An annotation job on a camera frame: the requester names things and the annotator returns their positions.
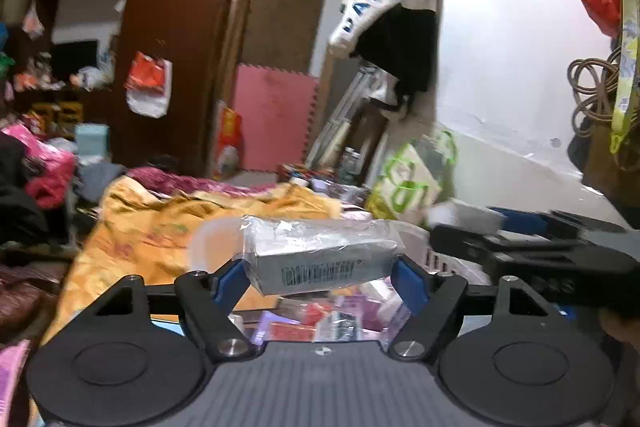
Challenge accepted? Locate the brown door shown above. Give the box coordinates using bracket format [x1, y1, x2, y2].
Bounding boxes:
[239, 0, 333, 75]

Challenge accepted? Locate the green and white bag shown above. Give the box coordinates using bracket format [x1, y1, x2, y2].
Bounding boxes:
[366, 126, 459, 226]

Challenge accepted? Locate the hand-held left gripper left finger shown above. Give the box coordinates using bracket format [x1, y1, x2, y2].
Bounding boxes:
[95, 259, 253, 362]

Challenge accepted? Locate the yellow-green strap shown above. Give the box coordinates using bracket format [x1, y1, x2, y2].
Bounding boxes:
[606, 0, 640, 154]

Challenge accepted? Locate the white and red plastic bag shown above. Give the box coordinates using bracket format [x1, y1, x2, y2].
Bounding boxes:
[124, 52, 173, 119]

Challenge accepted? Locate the folded metal rack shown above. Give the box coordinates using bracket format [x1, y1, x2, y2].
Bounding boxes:
[304, 66, 402, 170]

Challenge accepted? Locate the brown hanging bag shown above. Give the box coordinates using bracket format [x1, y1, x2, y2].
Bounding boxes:
[566, 122, 640, 230]

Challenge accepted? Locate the pink red garment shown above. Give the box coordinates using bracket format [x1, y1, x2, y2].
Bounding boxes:
[0, 122, 77, 209]

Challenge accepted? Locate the grey barcode box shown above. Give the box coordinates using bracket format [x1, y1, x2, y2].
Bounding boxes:
[241, 216, 402, 298]

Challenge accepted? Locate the orange blanket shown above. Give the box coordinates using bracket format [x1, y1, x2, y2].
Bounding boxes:
[42, 177, 347, 349]

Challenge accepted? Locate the dark clothing pile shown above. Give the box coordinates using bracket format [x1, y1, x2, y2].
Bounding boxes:
[0, 134, 68, 253]

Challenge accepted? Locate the pile of colourful packets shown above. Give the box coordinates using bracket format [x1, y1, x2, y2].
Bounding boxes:
[229, 279, 408, 344]

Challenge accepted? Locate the light blue box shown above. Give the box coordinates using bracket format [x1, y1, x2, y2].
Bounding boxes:
[74, 123, 112, 164]

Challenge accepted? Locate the small hanging plastic bag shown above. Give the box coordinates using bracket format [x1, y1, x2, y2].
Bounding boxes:
[21, 0, 45, 40]

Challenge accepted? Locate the white plastic basket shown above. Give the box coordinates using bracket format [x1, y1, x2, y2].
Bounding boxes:
[191, 216, 483, 288]

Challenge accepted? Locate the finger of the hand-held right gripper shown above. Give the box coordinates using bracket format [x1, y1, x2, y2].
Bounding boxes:
[487, 206, 631, 238]
[429, 223, 593, 270]

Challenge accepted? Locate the coil of rope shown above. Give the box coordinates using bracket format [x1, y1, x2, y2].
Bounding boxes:
[566, 51, 627, 138]

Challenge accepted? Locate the black garment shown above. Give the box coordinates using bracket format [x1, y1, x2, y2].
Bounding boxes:
[350, 4, 443, 112]

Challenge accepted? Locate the maroon blanket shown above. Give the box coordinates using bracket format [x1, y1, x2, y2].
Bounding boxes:
[124, 166, 282, 198]

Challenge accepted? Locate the red snack bag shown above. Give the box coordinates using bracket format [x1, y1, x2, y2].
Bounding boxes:
[214, 101, 245, 181]

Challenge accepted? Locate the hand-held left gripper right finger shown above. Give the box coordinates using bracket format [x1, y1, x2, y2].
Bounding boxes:
[389, 254, 543, 360]

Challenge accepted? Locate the pink foam mat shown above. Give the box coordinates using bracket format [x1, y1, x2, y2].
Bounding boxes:
[233, 63, 321, 174]

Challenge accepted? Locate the brown wooden wardrobe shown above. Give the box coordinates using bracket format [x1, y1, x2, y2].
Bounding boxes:
[0, 0, 251, 178]

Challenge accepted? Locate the black television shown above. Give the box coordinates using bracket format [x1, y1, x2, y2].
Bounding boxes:
[50, 38, 99, 81]

